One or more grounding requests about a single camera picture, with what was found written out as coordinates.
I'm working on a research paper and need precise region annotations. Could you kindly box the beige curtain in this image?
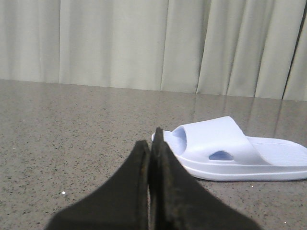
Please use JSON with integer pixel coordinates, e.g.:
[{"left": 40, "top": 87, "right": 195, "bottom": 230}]
[{"left": 0, "top": 0, "right": 307, "bottom": 101}]

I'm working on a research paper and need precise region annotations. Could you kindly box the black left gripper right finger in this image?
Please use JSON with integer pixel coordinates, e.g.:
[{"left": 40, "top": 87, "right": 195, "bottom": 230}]
[{"left": 149, "top": 127, "right": 256, "bottom": 230}]

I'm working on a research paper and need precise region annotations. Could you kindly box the light blue slipper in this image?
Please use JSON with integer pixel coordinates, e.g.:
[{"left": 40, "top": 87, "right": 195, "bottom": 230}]
[{"left": 163, "top": 116, "right": 307, "bottom": 181}]

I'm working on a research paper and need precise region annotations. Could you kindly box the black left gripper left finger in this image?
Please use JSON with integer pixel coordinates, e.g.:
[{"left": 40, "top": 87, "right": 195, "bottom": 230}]
[{"left": 47, "top": 140, "right": 150, "bottom": 230}]

